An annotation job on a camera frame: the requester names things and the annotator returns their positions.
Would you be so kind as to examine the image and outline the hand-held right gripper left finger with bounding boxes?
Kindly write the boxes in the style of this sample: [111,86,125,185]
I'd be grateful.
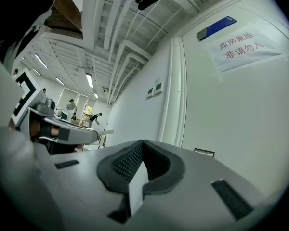
[0,128,144,231]

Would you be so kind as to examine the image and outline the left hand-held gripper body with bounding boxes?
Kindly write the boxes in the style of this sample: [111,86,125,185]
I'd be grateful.
[11,67,61,141]

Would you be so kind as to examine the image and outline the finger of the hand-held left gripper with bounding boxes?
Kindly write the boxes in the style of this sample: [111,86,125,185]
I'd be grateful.
[39,117,99,145]

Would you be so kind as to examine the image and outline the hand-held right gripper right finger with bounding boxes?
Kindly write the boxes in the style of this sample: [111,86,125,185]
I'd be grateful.
[134,140,277,231]

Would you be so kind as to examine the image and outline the white panelled door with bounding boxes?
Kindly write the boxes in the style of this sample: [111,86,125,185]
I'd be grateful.
[180,0,289,202]

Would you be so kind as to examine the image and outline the paper sign with red text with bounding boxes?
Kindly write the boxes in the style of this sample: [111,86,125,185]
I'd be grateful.
[205,27,289,75]

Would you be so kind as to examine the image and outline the blue door name plate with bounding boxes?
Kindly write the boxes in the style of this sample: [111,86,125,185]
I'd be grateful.
[196,15,238,42]

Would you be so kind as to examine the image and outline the person's left hand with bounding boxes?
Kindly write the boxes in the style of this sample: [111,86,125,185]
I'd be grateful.
[29,119,61,139]

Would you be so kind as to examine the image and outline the window with blinds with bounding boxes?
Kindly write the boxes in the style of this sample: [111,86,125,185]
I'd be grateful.
[56,88,97,120]

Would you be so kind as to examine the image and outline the person's black shirt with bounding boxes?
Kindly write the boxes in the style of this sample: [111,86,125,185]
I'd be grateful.
[0,0,66,64]

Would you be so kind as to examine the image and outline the brown wooden beam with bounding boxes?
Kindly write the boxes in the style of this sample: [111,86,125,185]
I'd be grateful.
[44,0,84,33]

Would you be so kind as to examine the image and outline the white ceiling pipes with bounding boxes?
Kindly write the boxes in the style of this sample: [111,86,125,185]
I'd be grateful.
[81,0,217,105]

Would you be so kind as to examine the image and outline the grey gripper camera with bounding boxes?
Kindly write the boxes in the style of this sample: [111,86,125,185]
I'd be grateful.
[35,98,56,117]

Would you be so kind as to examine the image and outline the black head-mounted camera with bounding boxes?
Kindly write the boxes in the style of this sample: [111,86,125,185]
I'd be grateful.
[134,0,160,11]

